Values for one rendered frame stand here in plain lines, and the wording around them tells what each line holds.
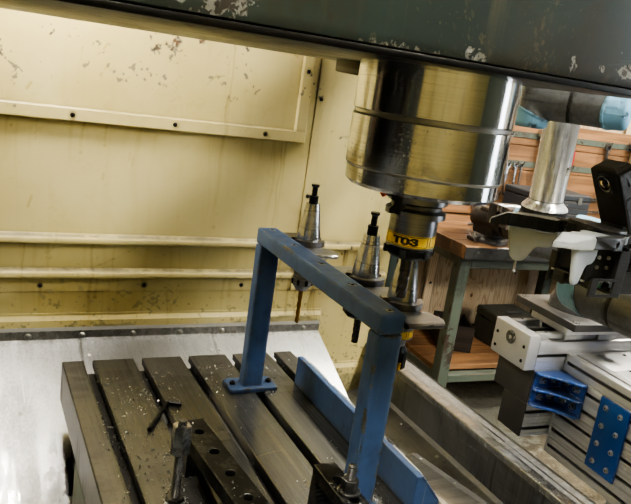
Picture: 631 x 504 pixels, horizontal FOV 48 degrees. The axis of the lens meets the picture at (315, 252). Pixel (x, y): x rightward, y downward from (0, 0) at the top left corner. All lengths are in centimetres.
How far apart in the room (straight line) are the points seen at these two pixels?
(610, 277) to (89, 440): 83
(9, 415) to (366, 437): 83
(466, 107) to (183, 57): 108
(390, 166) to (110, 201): 109
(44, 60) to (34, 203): 30
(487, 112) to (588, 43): 10
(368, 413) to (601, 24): 58
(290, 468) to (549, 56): 80
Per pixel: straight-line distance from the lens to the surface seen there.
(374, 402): 101
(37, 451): 156
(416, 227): 72
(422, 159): 66
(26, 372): 168
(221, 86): 169
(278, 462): 122
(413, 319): 99
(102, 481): 115
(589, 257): 86
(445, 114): 66
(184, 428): 104
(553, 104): 145
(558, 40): 66
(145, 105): 165
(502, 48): 62
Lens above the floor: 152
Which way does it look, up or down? 14 degrees down
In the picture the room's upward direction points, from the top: 8 degrees clockwise
